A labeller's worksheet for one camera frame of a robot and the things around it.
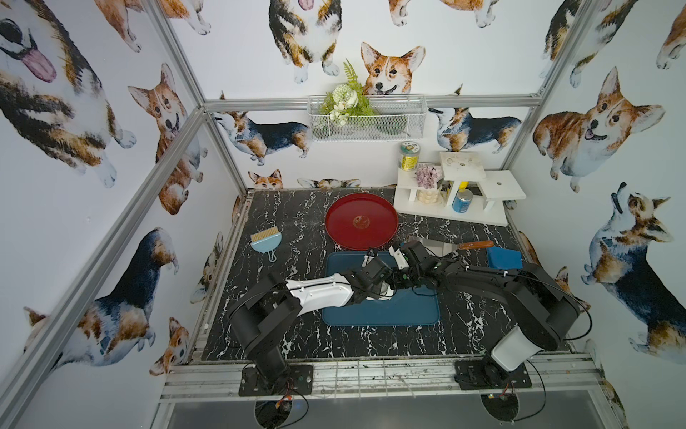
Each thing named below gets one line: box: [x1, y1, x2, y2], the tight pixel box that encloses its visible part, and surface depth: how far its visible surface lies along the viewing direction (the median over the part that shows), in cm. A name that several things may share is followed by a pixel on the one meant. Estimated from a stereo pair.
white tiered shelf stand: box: [393, 151, 527, 227], surface depth 106 cm
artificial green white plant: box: [319, 58, 376, 127], surface depth 82 cm
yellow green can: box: [399, 140, 421, 172], surface depth 106 cm
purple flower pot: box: [415, 164, 444, 205], surface depth 100 cm
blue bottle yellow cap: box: [451, 180, 474, 214], surface depth 112 cm
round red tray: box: [325, 193, 400, 252], surface depth 113 cm
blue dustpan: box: [486, 245, 523, 270], surface depth 103 cm
